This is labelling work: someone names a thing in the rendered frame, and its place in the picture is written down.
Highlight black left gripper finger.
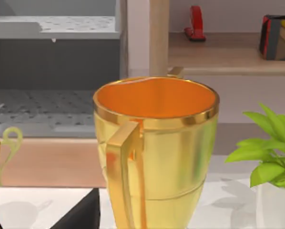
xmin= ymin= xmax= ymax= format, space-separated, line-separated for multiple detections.
xmin=49 ymin=187 xmax=101 ymax=229

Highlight black red yellow book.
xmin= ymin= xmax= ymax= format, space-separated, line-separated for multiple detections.
xmin=258 ymin=14 xmax=285 ymax=62

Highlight large gold trophy cup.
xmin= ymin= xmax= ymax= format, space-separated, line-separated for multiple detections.
xmin=92 ymin=66 xmax=221 ymax=229

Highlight wooden open shelves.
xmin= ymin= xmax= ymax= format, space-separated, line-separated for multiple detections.
xmin=149 ymin=0 xmax=285 ymax=77

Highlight pale wooden drawer front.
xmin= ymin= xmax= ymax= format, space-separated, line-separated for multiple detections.
xmin=0 ymin=137 xmax=108 ymax=188

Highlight red stapler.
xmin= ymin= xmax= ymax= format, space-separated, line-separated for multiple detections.
xmin=183 ymin=5 xmax=207 ymax=42

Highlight grey pierced drawer inside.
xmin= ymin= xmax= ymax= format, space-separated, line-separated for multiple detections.
xmin=0 ymin=90 xmax=97 ymax=138

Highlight grey pierced shelf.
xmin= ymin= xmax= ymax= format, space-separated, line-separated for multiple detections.
xmin=0 ymin=15 xmax=121 ymax=43

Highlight green plant in white pot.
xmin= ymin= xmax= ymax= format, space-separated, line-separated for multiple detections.
xmin=224 ymin=102 xmax=285 ymax=229

